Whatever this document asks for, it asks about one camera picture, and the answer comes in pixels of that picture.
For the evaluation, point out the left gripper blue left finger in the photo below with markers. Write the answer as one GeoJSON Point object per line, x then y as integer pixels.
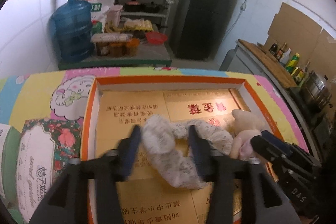
{"type": "Point", "coordinates": [127, 152]}

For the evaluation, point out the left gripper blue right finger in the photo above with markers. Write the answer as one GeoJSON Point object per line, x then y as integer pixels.
{"type": "Point", "coordinates": [201, 151]}

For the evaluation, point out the white floral fabric scrunchie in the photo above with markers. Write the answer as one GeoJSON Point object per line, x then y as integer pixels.
{"type": "Point", "coordinates": [167, 149]}

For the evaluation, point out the pink dress plush doll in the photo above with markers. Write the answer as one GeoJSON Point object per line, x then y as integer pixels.
{"type": "Point", "coordinates": [246, 125]}

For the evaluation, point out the orange gold shallow box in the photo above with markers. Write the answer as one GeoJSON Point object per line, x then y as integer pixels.
{"type": "Point", "coordinates": [116, 104]}

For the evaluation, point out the floral tissue box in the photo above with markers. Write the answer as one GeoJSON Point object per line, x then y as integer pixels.
{"type": "Point", "coordinates": [45, 147]}

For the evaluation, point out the steel pot with lid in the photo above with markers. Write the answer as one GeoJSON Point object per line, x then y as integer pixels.
{"type": "Point", "coordinates": [316, 90]}

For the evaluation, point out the colourful cartoon table cloth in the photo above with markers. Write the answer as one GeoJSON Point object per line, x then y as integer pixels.
{"type": "Point", "coordinates": [63, 95]}

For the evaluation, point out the low green table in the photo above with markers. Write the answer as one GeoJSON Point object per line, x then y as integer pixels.
{"type": "Point", "coordinates": [147, 55]}

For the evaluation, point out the wooden cutting board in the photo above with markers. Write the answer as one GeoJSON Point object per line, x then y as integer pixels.
{"type": "Point", "coordinates": [268, 64]}

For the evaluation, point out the green yellow bottle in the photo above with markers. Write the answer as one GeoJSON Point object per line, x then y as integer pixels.
{"type": "Point", "coordinates": [292, 63]}

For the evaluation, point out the red plastic basket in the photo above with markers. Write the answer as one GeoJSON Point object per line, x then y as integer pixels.
{"type": "Point", "coordinates": [156, 38]}

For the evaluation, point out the egg tray with eggs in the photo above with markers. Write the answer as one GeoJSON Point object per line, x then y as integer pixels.
{"type": "Point", "coordinates": [137, 25]}

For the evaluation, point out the blue water jug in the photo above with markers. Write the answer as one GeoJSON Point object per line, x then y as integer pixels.
{"type": "Point", "coordinates": [73, 27]}

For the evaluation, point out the black refrigerator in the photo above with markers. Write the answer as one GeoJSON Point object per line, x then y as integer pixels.
{"type": "Point", "coordinates": [198, 27]}

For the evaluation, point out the white rice bag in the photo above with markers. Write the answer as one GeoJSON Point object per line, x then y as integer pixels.
{"type": "Point", "coordinates": [99, 11]}

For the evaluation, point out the brown cardboard wall sheet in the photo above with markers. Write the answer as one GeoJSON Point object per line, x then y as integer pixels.
{"type": "Point", "coordinates": [304, 36]}

